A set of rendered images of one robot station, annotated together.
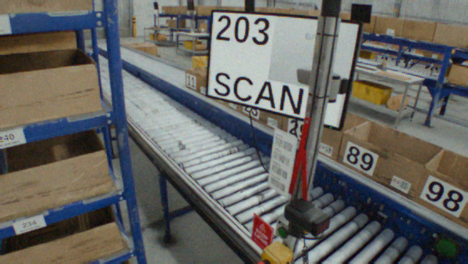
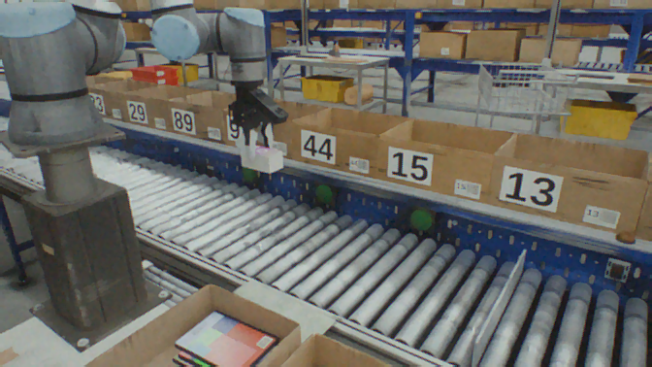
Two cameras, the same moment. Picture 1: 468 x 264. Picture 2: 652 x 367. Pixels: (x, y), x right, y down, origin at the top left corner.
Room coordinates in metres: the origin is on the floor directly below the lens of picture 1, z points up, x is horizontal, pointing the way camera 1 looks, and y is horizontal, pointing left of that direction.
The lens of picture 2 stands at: (-1.10, -0.63, 1.48)
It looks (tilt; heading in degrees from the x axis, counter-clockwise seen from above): 23 degrees down; 344
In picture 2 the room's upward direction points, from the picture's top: 1 degrees counter-clockwise
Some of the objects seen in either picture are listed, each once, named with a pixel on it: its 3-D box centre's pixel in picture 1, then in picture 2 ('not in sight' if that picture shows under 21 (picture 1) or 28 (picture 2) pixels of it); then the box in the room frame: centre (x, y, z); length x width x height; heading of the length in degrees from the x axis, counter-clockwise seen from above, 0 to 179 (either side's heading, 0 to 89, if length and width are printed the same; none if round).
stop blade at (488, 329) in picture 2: not in sight; (502, 303); (-0.34, -1.33, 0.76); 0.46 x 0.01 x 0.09; 128
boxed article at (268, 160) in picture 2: not in sight; (262, 158); (0.02, -0.79, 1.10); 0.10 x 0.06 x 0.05; 38
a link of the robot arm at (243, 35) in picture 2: not in sight; (244, 34); (0.04, -0.78, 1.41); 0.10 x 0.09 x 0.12; 73
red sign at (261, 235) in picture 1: (267, 239); not in sight; (0.69, -0.13, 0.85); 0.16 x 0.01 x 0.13; 38
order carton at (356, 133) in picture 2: not in sight; (351, 140); (0.51, -1.23, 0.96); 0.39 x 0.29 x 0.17; 38
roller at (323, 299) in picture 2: not in sight; (359, 266); (-0.01, -1.07, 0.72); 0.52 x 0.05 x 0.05; 128
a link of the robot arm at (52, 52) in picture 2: not in sight; (43, 46); (0.00, -0.34, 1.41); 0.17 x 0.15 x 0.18; 163
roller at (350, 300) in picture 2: not in sight; (377, 273); (-0.06, -1.11, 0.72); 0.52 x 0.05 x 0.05; 128
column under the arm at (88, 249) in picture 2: not in sight; (89, 250); (-0.01, -0.34, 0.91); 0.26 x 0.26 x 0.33; 38
